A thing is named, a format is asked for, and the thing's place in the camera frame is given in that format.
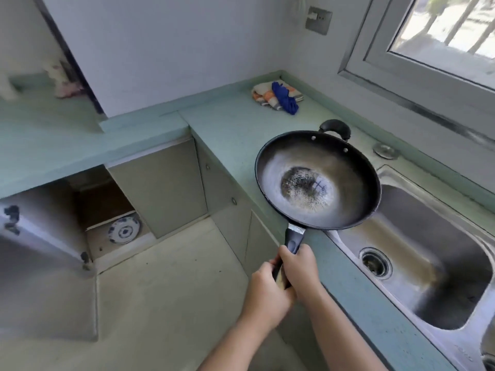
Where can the person's left hand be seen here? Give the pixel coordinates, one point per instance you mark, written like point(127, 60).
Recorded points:
point(267, 296)

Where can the person's right forearm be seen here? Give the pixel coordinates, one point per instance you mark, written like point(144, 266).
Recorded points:
point(339, 331)

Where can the person's right thumb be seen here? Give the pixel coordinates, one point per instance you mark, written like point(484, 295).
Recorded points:
point(284, 259)

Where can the beige cabinet door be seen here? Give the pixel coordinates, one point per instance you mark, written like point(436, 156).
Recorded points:
point(222, 200)
point(160, 187)
point(260, 249)

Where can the blue cloth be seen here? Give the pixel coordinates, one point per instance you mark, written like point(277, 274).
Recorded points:
point(285, 97)

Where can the person's right hand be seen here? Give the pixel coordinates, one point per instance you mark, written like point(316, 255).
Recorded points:
point(302, 269)

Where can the window with grey frame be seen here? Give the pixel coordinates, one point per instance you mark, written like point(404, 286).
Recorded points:
point(425, 50)

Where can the pink white plastic bag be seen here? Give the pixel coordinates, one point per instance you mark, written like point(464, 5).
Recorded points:
point(62, 81)

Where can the person's left thumb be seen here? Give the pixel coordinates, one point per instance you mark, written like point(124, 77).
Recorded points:
point(275, 262)

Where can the person's left forearm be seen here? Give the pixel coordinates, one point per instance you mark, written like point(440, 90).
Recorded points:
point(234, 345)

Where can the stainless steel sink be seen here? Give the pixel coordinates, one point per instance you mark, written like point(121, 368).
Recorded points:
point(419, 258)

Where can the blue white patterned plate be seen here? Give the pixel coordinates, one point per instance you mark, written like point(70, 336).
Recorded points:
point(123, 230)

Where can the sink drain strainer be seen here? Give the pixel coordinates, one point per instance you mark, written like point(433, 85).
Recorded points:
point(375, 263)

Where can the round metal tap hole cover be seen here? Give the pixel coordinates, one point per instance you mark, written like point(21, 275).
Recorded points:
point(385, 150)

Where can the open cabinet door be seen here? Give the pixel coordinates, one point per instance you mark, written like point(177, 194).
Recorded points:
point(42, 282)

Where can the striped orange white cloth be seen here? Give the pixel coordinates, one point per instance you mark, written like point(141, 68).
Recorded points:
point(267, 94)

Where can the grey wall switch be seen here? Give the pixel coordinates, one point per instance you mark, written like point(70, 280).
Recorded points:
point(318, 20)

